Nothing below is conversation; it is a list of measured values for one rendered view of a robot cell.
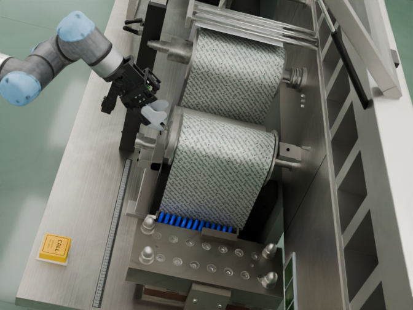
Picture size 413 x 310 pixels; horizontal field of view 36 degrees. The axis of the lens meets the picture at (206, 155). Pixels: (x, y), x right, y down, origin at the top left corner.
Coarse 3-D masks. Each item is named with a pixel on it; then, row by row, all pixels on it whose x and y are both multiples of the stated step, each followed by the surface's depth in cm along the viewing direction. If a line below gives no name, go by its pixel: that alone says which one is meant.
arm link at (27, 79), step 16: (0, 64) 138; (16, 64) 138; (32, 64) 139; (48, 64) 142; (0, 80) 138; (16, 80) 134; (32, 80) 137; (48, 80) 142; (16, 96) 136; (32, 96) 137
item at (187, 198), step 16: (176, 192) 165; (192, 192) 165; (208, 192) 164; (224, 192) 164; (240, 192) 163; (160, 208) 170; (176, 208) 169; (192, 208) 169; (208, 208) 168; (224, 208) 168; (240, 208) 168; (224, 224) 172; (240, 224) 172
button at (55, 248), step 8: (48, 240) 168; (56, 240) 169; (64, 240) 169; (48, 248) 166; (56, 248) 167; (64, 248) 168; (40, 256) 166; (48, 256) 166; (56, 256) 166; (64, 256) 166
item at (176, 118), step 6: (174, 114) 158; (174, 120) 156; (174, 126) 155; (174, 132) 154; (180, 132) 155; (174, 138) 154; (168, 144) 155; (174, 144) 155; (168, 150) 156; (168, 156) 158; (174, 156) 157
